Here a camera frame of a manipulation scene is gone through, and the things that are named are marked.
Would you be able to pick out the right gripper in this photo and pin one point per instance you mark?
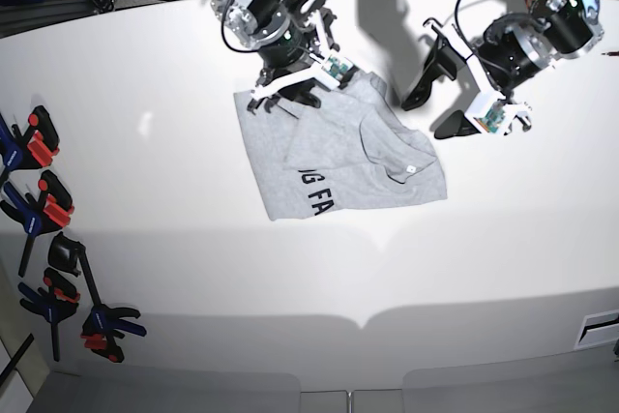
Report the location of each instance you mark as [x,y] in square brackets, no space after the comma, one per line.
[306,59]

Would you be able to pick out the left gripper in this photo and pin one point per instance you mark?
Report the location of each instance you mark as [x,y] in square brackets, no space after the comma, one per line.
[497,64]

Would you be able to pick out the grey T-shirt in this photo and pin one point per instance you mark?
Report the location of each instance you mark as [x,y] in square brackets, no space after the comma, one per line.
[352,152]

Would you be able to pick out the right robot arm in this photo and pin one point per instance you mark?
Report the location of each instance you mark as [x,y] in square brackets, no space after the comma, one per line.
[258,23]

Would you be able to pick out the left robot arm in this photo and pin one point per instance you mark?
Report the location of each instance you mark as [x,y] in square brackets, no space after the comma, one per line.
[556,29]

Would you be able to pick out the blue red clamp upper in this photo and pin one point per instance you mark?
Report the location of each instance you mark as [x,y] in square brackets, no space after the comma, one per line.
[32,149]

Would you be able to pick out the blue red clamp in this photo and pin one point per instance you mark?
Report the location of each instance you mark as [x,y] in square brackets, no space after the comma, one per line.
[32,149]
[55,304]
[104,325]
[48,213]

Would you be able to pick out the blue red clamp middle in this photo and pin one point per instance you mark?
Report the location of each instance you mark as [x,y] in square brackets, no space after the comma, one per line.
[48,213]

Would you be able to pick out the blue red clamp bottom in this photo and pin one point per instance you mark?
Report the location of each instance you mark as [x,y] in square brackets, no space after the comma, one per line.
[104,325]

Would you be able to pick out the blue red clamp lower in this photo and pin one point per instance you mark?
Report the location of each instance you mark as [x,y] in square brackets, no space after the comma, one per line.
[55,304]

